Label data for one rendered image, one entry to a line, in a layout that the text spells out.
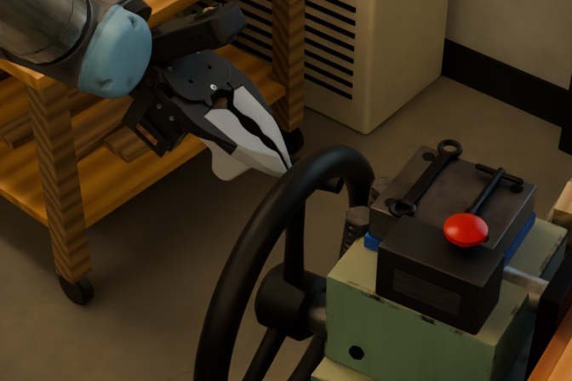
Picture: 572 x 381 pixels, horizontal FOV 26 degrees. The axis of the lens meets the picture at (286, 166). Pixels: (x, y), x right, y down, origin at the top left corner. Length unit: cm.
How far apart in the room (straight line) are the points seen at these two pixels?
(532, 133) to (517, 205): 172
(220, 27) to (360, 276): 27
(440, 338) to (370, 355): 7
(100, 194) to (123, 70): 117
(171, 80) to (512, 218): 36
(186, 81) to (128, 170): 112
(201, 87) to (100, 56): 15
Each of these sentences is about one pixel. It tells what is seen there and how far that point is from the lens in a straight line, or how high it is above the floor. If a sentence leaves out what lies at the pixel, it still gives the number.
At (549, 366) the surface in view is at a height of 97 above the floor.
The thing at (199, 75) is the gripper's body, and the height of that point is 94.
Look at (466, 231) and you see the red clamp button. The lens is 85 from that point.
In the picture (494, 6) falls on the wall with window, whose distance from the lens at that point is 262.
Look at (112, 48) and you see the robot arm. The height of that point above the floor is 104.
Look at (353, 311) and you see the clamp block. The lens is 91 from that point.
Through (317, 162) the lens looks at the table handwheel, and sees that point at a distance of 101.
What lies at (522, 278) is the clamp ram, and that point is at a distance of 91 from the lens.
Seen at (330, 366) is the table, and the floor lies 87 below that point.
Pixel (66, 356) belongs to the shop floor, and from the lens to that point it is 216.
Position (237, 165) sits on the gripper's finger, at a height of 88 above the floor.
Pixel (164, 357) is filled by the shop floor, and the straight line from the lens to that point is 214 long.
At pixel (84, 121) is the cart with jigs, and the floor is 20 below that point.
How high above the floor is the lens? 160
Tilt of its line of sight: 40 degrees down
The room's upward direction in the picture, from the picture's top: straight up
